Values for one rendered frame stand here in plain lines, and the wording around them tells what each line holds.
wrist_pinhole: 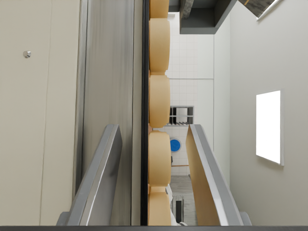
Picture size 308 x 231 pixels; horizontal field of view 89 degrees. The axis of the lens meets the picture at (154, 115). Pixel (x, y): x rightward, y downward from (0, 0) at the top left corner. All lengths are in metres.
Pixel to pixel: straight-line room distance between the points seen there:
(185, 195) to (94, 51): 3.71
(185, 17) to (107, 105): 0.65
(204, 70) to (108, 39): 4.57
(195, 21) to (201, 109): 3.87
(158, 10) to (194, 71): 4.47
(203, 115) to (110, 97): 4.42
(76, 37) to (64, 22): 0.02
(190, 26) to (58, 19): 0.62
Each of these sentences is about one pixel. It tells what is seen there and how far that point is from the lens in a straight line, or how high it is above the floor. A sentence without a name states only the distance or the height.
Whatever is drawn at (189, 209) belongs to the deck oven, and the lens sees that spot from 3.95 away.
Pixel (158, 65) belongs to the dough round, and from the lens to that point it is 0.16.
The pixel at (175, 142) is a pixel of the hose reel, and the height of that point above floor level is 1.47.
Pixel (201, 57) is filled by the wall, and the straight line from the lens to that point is 4.82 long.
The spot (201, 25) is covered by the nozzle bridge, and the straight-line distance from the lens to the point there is 0.78.
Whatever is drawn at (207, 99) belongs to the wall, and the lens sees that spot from 4.61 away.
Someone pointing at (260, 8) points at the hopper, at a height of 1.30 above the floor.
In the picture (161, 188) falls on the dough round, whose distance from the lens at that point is 0.21.
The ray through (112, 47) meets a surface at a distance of 0.18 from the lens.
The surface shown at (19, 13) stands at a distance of 0.22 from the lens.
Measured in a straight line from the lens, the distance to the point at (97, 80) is 0.17.
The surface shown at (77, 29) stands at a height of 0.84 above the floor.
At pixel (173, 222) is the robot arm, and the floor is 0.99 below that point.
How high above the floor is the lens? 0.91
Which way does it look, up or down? level
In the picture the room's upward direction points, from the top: 90 degrees clockwise
